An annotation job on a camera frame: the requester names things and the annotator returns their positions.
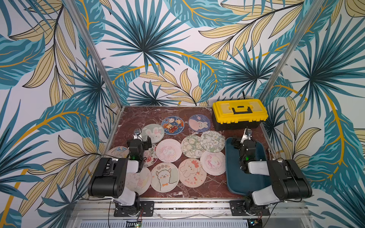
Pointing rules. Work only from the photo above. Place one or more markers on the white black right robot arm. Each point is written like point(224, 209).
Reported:
point(287, 180)

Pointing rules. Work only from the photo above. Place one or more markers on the rose flower coaster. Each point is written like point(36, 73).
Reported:
point(150, 156)

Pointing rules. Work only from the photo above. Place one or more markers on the pink bow bunny coaster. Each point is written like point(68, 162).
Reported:
point(191, 173)

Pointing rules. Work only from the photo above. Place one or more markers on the alpaca coaster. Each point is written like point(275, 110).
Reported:
point(165, 177)

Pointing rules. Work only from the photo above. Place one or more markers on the yellow black toolbox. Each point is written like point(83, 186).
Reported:
point(238, 114)

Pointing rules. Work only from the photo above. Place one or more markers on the teal plastic storage tray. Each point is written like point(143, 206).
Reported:
point(239, 182)

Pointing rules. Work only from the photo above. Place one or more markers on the green tulip bunny coaster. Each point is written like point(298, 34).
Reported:
point(191, 147)

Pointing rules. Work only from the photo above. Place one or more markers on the pale pink cat coaster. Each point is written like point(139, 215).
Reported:
point(139, 182)

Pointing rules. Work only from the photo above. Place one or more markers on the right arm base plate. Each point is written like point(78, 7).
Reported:
point(247, 208)

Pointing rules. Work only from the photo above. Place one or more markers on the purple bunny planet coaster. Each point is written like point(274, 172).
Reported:
point(199, 123)

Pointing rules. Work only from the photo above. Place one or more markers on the pink ring bunny coaster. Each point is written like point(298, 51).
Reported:
point(213, 163)

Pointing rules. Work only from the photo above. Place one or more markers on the beige doodle coaster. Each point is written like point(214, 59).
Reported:
point(119, 152)

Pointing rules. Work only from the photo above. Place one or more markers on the blue denim bears coaster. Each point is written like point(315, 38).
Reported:
point(173, 125)

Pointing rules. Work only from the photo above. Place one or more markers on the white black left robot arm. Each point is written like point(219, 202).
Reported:
point(109, 178)

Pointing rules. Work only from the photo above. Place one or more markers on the pink unicorn coaster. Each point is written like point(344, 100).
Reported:
point(169, 150)

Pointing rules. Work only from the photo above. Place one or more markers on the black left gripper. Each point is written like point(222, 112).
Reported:
point(137, 141)

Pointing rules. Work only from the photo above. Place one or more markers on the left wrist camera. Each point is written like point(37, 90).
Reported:
point(137, 134)

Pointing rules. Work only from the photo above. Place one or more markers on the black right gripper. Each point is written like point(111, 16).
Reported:
point(246, 141)

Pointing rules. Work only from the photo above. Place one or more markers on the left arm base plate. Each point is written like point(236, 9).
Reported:
point(139, 208)

